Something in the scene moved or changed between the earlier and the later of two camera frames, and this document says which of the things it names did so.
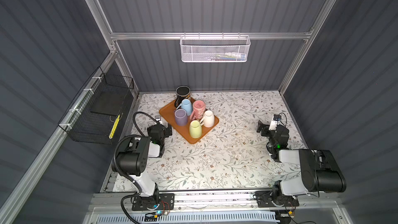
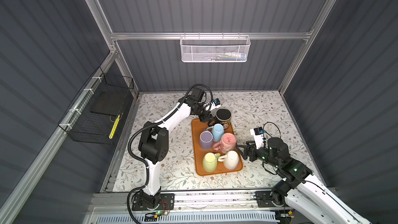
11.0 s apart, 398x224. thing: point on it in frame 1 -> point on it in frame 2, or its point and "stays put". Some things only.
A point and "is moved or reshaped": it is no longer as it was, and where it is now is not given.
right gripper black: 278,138 -> 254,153
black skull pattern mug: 182,93 -> 223,116
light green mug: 195,129 -> 209,162
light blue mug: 186,105 is moved or reshaped
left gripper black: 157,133 -> 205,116
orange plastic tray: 167,114 -> 197,127
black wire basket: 94,115 stays put
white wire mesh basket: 214,49 stays put
